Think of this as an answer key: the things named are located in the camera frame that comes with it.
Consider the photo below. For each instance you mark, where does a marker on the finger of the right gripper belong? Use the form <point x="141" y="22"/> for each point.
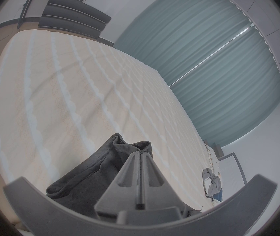
<point x="159" y="195"/>
<point x="122" y="195"/>

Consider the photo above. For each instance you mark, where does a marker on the bed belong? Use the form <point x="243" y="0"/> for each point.
<point x="80" y="95"/>

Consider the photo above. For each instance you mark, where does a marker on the grey bedside table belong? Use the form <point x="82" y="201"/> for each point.
<point x="215" y="146"/>

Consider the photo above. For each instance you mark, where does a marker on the black T-shirt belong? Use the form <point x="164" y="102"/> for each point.
<point x="88" y="178"/>

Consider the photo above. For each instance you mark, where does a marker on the white printed pillow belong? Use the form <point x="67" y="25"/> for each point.
<point x="213" y="158"/>

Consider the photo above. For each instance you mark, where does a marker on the black chest of drawers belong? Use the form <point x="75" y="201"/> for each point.
<point x="71" y="11"/>

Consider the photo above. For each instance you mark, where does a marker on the pile of clothes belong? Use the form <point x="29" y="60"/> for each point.
<point x="212" y="185"/>

